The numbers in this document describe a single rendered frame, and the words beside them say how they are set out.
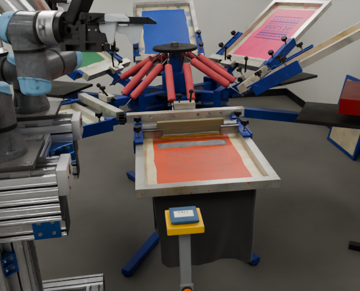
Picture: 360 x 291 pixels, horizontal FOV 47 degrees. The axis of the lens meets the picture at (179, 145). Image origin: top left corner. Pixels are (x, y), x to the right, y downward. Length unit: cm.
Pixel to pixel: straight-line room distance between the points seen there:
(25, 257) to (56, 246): 135
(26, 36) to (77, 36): 12
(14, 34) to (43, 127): 84
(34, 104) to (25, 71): 76
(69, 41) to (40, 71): 11
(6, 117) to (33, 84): 31
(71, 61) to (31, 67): 15
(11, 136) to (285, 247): 217
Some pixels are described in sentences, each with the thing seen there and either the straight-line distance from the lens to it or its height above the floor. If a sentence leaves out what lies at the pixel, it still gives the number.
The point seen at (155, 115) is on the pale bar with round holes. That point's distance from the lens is 238.
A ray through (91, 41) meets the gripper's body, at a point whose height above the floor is 163.
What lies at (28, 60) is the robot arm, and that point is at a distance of 103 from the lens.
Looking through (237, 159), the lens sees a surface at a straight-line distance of 196.
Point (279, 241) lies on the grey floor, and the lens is 310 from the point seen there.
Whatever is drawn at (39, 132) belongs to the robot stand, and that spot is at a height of 117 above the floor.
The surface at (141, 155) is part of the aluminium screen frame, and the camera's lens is 194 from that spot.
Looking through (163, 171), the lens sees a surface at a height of 96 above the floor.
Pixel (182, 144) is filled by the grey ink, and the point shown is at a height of 96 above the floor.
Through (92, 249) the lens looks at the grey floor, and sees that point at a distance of 307.
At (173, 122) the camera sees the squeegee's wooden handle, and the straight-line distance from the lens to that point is 217.
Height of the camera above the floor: 175
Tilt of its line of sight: 22 degrees down
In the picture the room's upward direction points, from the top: 2 degrees counter-clockwise
